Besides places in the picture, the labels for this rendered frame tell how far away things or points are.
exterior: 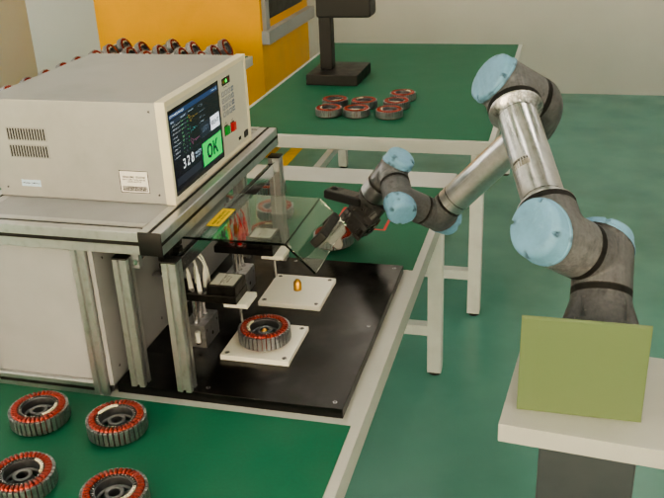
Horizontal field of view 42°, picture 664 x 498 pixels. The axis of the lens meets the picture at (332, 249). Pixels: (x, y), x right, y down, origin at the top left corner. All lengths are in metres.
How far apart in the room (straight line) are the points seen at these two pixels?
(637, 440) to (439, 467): 1.18
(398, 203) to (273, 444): 0.72
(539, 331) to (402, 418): 1.40
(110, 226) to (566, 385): 0.89
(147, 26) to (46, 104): 3.91
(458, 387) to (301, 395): 1.47
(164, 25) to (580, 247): 4.27
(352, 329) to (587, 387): 0.53
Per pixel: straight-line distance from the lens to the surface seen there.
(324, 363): 1.78
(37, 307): 1.79
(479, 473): 2.73
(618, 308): 1.67
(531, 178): 1.71
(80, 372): 1.82
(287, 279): 2.11
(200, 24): 5.49
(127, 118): 1.67
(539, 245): 1.60
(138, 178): 1.70
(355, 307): 1.98
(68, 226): 1.66
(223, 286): 1.79
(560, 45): 6.95
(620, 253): 1.71
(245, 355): 1.81
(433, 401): 3.02
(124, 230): 1.60
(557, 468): 1.78
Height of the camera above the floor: 1.71
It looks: 24 degrees down
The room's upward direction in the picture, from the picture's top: 3 degrees counter-clockwise
